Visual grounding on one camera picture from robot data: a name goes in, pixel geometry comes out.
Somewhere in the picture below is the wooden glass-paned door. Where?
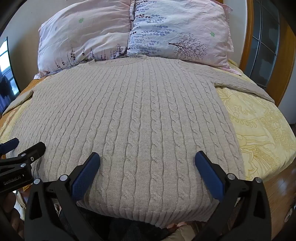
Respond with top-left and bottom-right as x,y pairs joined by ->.
239,0 -> 296,107

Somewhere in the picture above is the blue floral pillow with tree print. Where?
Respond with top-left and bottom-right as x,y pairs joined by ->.
127,0 -> 234,69

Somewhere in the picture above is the dark cloth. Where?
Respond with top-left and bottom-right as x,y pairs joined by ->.
55,204 -> 169,241

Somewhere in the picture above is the pink floral pillow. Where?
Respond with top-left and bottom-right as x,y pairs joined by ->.
37,0 -> 133,78

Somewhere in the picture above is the beige cable knit sweater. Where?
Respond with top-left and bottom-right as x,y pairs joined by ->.
2,54 -> 275,229

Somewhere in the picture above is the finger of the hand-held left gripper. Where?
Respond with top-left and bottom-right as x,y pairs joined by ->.
0,138 -> 19,154
0,142 -> 46,168

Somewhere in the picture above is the window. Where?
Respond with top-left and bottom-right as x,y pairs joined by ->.
0,37 -> 20,114

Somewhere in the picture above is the yellow patterned bed sheet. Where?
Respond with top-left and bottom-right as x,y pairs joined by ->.
0,59 -> 296,186

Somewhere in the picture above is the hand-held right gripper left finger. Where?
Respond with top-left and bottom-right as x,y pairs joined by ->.
24,152 -> 109,241

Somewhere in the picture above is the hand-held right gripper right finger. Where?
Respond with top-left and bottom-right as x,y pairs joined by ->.
194,151 -> 272,241

